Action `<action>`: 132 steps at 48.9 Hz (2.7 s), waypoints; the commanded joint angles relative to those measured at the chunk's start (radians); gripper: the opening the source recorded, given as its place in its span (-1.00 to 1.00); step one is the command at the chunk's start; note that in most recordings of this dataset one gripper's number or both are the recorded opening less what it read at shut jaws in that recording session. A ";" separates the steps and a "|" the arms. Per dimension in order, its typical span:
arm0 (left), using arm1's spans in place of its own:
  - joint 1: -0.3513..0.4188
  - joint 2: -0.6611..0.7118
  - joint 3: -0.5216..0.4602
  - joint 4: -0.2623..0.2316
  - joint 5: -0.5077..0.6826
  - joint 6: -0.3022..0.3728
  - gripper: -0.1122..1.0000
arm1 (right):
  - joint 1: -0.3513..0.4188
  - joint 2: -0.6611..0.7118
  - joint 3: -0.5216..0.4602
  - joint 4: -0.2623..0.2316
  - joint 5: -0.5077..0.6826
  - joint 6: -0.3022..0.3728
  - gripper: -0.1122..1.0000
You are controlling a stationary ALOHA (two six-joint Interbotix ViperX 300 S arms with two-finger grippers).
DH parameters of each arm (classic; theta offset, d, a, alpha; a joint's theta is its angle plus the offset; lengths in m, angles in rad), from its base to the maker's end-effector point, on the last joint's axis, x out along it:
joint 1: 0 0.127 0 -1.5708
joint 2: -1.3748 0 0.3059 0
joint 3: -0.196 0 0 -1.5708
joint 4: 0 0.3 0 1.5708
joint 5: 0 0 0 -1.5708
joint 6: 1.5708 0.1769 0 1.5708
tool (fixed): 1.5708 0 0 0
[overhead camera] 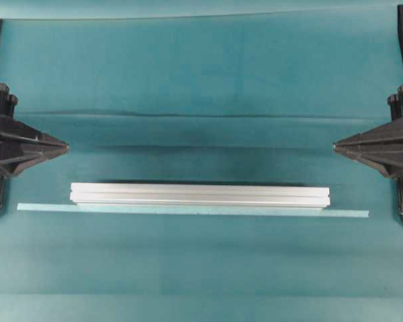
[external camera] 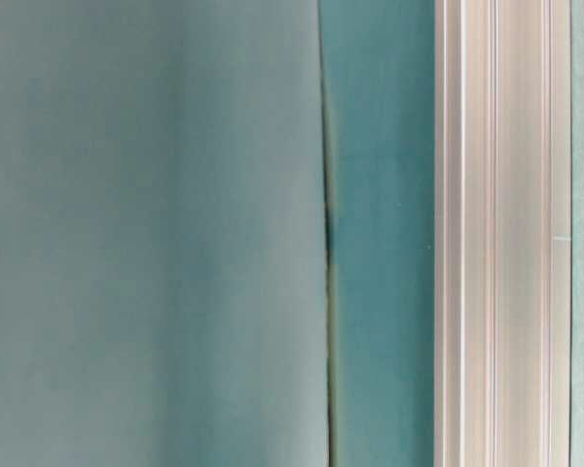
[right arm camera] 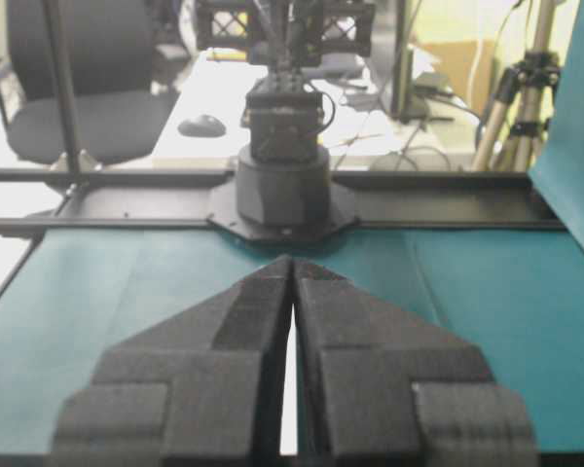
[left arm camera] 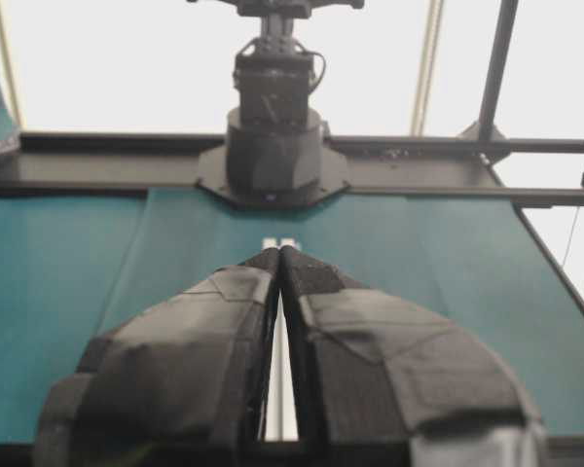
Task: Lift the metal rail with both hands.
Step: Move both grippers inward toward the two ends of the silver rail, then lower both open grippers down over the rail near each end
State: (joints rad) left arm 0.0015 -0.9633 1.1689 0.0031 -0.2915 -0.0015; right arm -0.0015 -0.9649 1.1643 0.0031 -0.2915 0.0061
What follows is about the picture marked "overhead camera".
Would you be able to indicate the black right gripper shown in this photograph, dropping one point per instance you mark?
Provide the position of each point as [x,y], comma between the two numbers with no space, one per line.
[388,165]

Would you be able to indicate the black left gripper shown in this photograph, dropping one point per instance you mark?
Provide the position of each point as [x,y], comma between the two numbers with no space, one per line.
[15,159]

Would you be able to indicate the silver aluminium extrusion rail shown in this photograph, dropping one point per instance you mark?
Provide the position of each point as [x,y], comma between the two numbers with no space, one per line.
[200,194]

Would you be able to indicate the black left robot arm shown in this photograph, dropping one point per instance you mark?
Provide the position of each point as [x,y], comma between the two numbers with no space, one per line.
[21,146]

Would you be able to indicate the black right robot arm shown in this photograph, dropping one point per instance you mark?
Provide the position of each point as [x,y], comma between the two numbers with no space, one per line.
[381,148]

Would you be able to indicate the light teal tape strip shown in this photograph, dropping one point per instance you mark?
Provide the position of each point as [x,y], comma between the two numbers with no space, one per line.
[195,210]

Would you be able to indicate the teal cloth table cover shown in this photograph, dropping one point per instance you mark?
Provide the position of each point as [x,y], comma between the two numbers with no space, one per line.
[253,99]

